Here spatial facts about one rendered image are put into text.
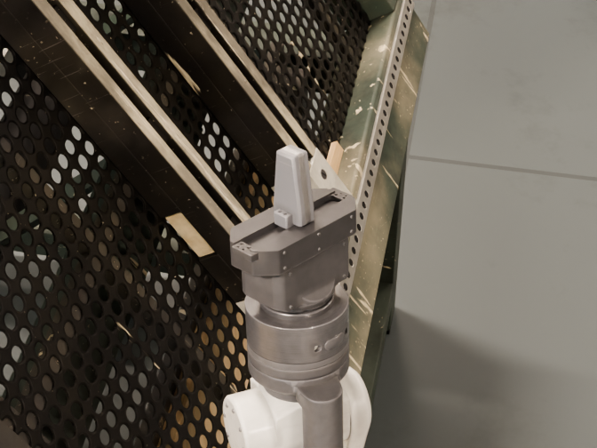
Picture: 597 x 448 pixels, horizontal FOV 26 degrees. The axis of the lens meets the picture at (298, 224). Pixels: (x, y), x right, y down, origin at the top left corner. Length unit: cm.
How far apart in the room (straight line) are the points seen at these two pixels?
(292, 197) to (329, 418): 19
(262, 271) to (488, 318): 210
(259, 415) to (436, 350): 191
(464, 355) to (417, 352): 11
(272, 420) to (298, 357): 8
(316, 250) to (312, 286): 3
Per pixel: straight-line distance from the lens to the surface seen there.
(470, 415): 291
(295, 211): 103
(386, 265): 286
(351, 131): 218
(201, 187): 166
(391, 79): 230
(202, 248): 172
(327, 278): 107
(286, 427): 112
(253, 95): 184
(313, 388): 109
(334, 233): 105
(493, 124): 359
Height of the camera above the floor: 233
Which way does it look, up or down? 45 degrees down
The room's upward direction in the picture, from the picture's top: straight up
